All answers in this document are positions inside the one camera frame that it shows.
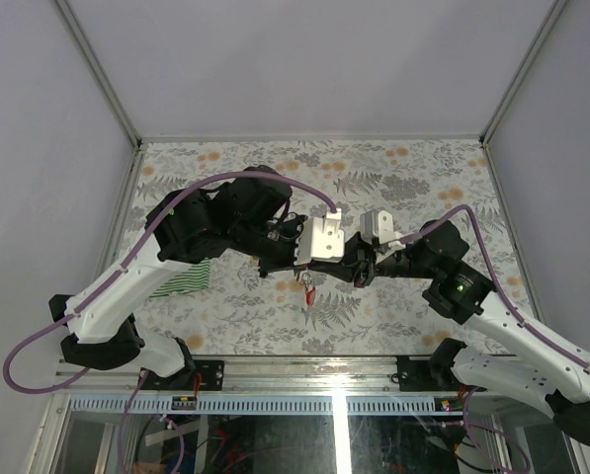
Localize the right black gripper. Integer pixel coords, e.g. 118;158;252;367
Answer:
308;230;439;287

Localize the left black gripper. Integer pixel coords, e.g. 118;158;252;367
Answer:
230;212;315;277

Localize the red handled metal key tool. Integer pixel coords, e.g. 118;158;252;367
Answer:
296;271;316;307

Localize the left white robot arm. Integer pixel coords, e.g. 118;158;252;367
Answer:
49;166;325;390

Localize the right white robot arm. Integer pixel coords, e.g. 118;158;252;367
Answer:
295;211;590;446

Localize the green striped cloth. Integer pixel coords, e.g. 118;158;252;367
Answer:
149;261;211;298

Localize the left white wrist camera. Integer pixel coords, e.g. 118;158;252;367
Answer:
295;207;345;266

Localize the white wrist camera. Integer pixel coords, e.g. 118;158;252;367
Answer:
360;209;405;252
295;207;345;266

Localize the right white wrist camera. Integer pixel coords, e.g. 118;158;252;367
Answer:
360;209;405;252

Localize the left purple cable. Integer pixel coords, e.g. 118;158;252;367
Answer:
2;172;340;395

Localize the purple cable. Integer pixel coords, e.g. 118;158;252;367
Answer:
2;172;340;395
397;205;590;381

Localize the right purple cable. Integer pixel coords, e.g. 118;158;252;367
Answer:
397;205;590;381

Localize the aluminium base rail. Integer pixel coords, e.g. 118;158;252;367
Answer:
49;355;465;416

